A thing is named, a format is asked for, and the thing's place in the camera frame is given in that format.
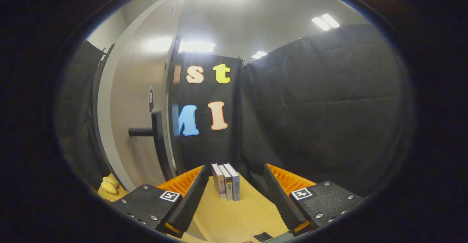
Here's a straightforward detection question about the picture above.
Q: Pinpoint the beige cabinet door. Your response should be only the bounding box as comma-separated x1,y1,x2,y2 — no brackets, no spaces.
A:
93,0,190,192

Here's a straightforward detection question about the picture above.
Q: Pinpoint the pink cover book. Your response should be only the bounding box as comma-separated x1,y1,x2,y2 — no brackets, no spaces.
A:
211,163,226,199

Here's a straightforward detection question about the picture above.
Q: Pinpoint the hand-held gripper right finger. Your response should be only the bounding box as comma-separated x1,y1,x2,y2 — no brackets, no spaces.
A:
263,164,367,236

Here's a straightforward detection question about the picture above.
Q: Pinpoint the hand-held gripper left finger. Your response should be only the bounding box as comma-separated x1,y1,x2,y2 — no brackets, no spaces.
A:
112,165,210,235

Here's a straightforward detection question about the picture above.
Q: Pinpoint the grey blue book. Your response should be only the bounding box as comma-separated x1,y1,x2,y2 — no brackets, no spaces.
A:
224,162,241,202

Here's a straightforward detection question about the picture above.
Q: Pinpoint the double strip ceiling light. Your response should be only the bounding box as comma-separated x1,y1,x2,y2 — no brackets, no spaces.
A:
312,14,340,31

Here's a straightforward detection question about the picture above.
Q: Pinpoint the yellow plush toy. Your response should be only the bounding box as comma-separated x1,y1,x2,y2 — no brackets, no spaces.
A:
101,176,120,195

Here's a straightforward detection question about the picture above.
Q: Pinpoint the dark spine book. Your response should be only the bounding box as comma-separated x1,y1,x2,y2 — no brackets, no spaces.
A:
219,165,234,201

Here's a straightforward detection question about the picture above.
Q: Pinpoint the black backdrop cloth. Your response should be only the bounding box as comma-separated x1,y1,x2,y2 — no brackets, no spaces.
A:
58,23,412,199

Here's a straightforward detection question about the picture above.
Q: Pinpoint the black door handle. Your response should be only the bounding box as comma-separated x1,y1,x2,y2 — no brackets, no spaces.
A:
128,111,176,181

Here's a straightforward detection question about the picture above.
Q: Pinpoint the rectangular ceiling light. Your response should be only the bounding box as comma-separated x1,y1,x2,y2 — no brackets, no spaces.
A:
178,41,216,53

